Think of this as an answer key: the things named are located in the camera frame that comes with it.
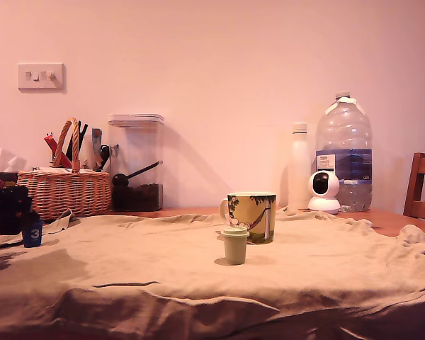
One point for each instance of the cartoon print coffee mug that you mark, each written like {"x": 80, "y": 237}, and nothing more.
{"x": 257, "y": 219}

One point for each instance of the clear coffee bean container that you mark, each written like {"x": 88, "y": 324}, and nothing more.
{"x": 137, "y": 148}

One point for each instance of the small white round camera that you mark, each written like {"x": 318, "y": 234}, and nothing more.
{"x": 323, "y": 205}

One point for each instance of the white paper sheet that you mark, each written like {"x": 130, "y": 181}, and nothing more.
{"x": 62, "y": 170}

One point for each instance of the beige cloth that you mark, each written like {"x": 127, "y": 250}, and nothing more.
{"x": 163, "y": 280}

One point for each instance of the white insulated bottle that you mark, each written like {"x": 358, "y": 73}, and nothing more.
{"x": 299, "y": 170}

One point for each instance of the green coffee capsule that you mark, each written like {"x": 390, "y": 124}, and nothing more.
{"x": 234, "y": 248}

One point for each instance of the red kitchen tool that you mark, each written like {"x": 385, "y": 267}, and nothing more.
{"x": 51, "y": 143}

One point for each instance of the black coffee scoop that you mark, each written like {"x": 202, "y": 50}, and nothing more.
{"x": 119, "y": 180}

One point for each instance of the wooden chair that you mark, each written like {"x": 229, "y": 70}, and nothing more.
{"x": 414, "y": 184}

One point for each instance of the black kitchen tool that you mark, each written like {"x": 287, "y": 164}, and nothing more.
{"x": 83, "y": 131}

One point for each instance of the large clear water bottle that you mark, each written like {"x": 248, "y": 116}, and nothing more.
{"x": 344, "y": 141}

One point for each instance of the blue coffee capsule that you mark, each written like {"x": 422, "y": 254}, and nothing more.
{"x": 32, "y": 234}

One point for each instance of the white light switch plate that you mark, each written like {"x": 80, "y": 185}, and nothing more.
{"x": 41, "y": 85}

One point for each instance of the blue kitchen tool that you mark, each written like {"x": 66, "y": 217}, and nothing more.
{"x": 96, "y": 136}

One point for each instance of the black scissors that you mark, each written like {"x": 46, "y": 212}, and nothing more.
{"x": 105, "y": 151}

